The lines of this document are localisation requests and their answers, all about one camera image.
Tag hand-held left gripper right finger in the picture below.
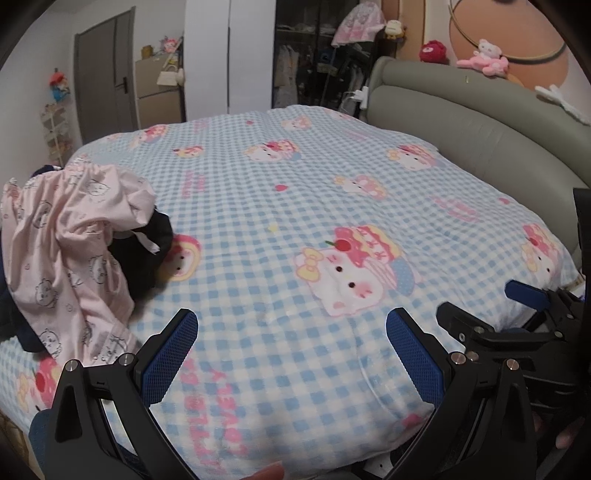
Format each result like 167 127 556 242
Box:
385 308 539 480

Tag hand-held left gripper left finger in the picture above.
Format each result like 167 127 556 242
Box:
30 308 199 480

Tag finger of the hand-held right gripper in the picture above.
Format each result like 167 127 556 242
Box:
505 279 587 324
436 302 561 358

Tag pink printed pants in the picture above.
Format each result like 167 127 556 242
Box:
0 162 158 370

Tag open dark wardrobe with clothes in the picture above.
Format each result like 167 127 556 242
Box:
272 0 384 118

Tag person's right hand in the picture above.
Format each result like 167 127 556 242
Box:
530 410 583 450

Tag person's left hand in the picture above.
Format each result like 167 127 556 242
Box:
247 462 287 480

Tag navy garment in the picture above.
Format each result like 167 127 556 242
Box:
0 164 65 355

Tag blue checked printed blanket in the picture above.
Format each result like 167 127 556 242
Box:
0 104 580 467

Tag grey padded headboard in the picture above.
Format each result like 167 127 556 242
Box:
365 55 591 333

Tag white plush item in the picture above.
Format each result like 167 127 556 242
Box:
536 84 591 125

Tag thin hoop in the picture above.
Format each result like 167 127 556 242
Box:
450 0 566 63

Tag white shelf rack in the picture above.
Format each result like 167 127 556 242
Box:
41 102 75 160

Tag red plush toy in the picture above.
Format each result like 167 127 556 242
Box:
419 39 448 64

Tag white bag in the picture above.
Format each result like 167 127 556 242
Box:
157 65 185 88

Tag grey door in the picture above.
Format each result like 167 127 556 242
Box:
74 7 139 146

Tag white wardrobe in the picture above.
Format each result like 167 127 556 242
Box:
185 0 278 121

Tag pink hanging dress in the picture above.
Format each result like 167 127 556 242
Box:
331 0 386 47

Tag colourful wall plush toy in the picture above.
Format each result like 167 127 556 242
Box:
48 68 71 102

